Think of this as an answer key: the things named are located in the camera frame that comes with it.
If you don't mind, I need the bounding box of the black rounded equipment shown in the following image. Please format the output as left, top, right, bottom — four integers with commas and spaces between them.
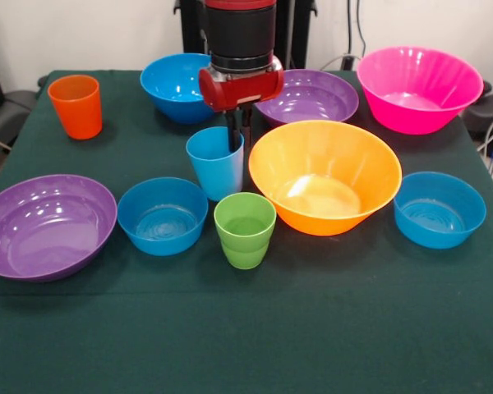
462, 80, 493, 141

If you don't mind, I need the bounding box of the orange plastic bowl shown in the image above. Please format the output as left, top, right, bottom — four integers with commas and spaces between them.
247, 119, 403, 237

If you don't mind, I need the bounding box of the light blue plastic cup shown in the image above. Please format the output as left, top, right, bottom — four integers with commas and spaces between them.
185, 126, 246, 202

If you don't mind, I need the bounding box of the green plastic cup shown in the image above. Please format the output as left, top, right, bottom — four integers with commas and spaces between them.
213, 191, 278, 271

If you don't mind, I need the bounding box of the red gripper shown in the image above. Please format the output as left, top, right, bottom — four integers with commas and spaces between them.
198, 57, 285, 153

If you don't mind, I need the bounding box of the pink plastic bowl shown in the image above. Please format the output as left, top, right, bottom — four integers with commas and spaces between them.
356, 46, 485, 136

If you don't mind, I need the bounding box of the shallow blue plastic bowl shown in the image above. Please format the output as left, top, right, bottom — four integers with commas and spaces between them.
117, 176, 210, 257
393, 171, 487, 250

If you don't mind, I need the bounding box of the orange plastic cup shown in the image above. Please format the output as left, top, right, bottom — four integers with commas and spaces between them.
47, 74, 104, 141

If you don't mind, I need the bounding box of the purple plastic bowl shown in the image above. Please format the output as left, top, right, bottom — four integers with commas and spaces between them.
254, 68, 360, 128
0, 173, 118, 284

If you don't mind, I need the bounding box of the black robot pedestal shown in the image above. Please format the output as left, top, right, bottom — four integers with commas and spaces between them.
174, 0, 318, 71

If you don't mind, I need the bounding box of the dark green tablecloth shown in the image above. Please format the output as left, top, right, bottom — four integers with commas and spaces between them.
0, 69, 493, 394

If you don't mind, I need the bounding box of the grey cable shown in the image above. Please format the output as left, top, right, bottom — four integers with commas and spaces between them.
320, 53, 361, 71

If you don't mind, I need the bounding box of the deep blue plastic bowl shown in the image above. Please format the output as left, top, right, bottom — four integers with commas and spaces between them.
140, 53, 217, 126

